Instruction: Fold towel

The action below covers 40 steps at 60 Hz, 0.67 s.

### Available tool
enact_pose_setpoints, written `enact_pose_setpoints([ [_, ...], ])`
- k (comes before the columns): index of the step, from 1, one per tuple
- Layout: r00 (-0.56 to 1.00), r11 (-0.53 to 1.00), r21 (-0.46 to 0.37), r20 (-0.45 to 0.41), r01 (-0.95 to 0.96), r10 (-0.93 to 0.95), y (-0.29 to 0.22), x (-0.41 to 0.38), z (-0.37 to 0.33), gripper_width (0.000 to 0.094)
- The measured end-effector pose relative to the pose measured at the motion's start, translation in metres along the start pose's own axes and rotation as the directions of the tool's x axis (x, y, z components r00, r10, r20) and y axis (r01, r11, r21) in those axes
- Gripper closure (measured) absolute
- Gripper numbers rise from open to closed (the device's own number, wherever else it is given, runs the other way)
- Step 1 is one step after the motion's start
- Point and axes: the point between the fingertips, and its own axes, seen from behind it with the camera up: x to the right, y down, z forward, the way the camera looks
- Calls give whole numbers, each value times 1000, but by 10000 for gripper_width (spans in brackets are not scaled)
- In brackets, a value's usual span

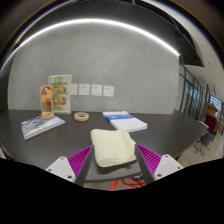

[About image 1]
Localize ceiling light strip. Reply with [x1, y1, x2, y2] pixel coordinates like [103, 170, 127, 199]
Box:
[0, 18, 180, 73]

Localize cream knitted towel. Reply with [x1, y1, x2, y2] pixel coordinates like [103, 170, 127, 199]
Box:
[90, 128, 138, 168]

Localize orange cable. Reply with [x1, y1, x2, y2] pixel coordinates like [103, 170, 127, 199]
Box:
[109, 176, 146, 192]

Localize thick white book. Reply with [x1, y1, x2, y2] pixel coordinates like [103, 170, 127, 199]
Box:
[109, 117, 149, 133]

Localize beige tape roll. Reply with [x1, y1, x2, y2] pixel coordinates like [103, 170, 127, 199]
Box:
[73, 111, 90, 122]

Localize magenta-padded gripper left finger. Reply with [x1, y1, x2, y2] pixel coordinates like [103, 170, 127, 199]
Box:
[45, 144, 96, 187]

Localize grey printed magazine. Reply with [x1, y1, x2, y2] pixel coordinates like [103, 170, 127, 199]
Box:
[20, 115, 66, 141]

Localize black-framed glass partition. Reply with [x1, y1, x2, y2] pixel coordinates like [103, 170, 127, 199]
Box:
[179, 64, 204, 118]

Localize blue and white booklet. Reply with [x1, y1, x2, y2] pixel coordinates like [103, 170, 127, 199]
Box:
[102, 110, 134, 123]

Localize dark chair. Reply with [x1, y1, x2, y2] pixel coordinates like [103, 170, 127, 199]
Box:
[194, 131, 216, 156]

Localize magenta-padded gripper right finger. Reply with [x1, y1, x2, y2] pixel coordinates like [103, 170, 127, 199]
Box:
[134, 143, 184, 185]

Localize green menu sign stand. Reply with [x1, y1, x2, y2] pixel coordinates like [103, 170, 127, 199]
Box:
[47, 74, 73, 115]

